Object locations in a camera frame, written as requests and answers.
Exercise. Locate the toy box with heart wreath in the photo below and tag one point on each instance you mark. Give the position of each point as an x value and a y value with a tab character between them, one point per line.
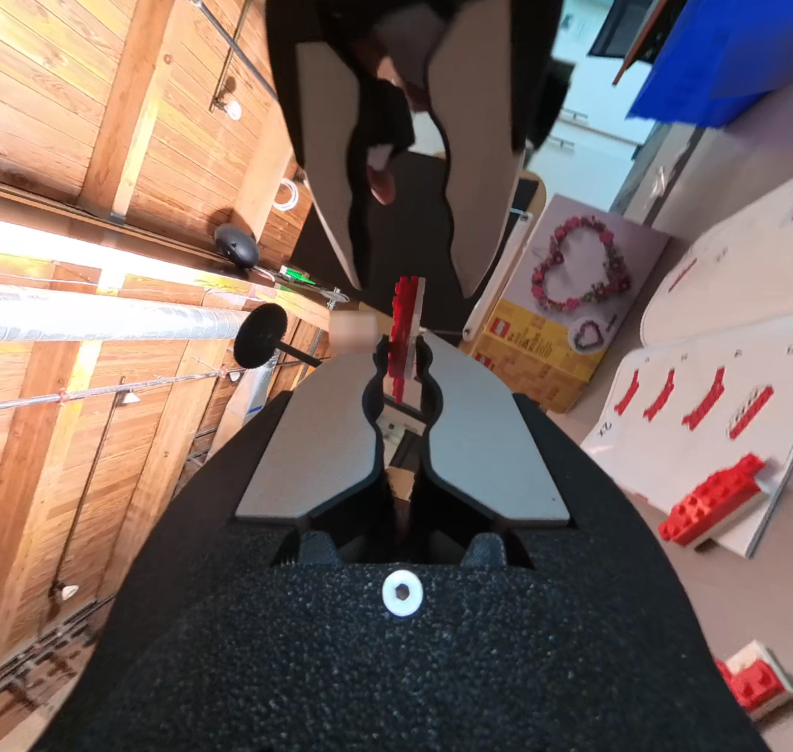
582	306

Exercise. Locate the brown wooden shelf board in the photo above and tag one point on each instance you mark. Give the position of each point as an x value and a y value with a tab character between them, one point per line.
656	17

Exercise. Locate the silver ventilation duct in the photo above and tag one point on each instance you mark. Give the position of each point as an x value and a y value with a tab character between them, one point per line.
124	320

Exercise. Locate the black dome device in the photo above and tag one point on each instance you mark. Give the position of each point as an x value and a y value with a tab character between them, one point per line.
237	245

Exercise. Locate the black ceiling pipe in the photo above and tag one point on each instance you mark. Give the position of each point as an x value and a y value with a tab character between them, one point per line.
217	27

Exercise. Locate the red stepped plate assembly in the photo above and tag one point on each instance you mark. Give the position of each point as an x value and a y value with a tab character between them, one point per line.
712	498

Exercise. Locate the black disc on stem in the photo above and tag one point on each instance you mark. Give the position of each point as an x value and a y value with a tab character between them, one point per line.
260	333

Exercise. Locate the grey desk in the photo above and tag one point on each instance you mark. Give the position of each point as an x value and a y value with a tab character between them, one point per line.
700	603

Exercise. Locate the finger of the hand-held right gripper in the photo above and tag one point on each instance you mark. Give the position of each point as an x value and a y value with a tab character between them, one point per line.
325	144
480	144

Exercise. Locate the person's right hand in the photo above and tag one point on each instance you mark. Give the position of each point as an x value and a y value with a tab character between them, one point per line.
383	185

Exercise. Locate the round light bulb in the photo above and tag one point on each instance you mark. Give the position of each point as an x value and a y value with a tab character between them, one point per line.
233	108

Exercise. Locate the blue plastic bin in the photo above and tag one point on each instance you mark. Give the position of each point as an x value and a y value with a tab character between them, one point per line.
718	39

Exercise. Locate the red brick with white plate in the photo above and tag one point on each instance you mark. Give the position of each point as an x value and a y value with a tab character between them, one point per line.
753	681

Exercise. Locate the long red and white plate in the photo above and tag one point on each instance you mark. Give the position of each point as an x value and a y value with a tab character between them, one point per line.
406	324

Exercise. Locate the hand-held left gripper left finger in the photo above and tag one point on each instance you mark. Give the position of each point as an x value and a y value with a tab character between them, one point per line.
310	448

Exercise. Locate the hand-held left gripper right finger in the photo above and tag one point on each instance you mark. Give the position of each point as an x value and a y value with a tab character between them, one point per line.
489	448

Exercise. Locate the white instruction booklet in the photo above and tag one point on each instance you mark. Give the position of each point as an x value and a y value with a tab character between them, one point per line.
687	430

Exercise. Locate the white paper sheet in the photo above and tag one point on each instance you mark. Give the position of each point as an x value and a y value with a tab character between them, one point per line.
731	268

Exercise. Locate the black monitor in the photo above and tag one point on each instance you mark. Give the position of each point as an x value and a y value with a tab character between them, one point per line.
622	20

